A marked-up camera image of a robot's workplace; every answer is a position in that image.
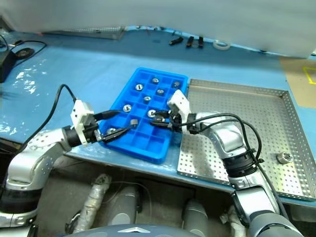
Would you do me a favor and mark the thin black cable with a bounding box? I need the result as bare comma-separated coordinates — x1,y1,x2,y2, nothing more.
0,34,47,72

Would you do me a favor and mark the flat perforated metal sheet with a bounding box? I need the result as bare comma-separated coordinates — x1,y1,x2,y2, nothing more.
41,26,126,40

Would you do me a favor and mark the perforated metal tray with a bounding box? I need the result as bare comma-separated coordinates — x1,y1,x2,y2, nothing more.
177,79,316,202

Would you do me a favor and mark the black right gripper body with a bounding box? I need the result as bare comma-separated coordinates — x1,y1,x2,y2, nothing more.
167,108,185,134

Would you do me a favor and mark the black power adapter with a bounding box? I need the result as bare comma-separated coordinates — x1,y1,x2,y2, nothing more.
0,50,18,83

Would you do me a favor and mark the black round disc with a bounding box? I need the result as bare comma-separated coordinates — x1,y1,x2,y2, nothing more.
15,48,35,59

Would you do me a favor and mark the metal nut on tray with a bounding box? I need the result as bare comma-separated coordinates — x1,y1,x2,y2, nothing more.
276,152,294,163

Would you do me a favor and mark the blue compartment tray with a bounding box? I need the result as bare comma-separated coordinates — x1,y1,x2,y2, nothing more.
98,67,190,165

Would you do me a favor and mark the cardboard sheet with yellow tape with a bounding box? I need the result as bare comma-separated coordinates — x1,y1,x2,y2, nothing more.
278,55,316,109

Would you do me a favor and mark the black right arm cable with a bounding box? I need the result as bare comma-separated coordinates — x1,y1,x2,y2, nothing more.
176,113,291,220

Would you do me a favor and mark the grey rounded cylinder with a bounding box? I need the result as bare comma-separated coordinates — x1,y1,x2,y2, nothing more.
182,199,210,235
108,186,143,225

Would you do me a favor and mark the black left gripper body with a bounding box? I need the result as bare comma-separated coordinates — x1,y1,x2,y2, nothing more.
83,114,102,144

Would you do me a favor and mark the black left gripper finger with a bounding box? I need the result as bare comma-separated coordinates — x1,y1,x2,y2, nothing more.
98,125,133,144
93,110,121,122

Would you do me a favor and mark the white tape roll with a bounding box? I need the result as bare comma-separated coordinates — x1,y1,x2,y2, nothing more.
212,40,232,51

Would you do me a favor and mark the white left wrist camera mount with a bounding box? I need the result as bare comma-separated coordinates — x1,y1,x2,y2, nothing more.
71,100,95,148

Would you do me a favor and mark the white wrapped pipe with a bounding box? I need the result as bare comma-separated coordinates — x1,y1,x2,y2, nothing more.
219,206,247,237
65,173,112,234

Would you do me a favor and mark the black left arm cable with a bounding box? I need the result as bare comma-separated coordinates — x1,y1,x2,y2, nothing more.
21,83,79,149

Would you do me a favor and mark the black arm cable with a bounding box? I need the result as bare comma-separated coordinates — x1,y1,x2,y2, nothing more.
176,113,291,220
21,83,79,149

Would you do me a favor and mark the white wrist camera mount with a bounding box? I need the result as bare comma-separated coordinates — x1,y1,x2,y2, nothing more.
166,89,191,124
71,100,95,148

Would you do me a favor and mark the grey robot torso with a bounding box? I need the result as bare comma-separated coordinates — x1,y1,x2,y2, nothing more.
55,223,198,237

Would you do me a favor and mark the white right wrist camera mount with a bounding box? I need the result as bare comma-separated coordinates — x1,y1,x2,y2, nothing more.
166,89,191,124

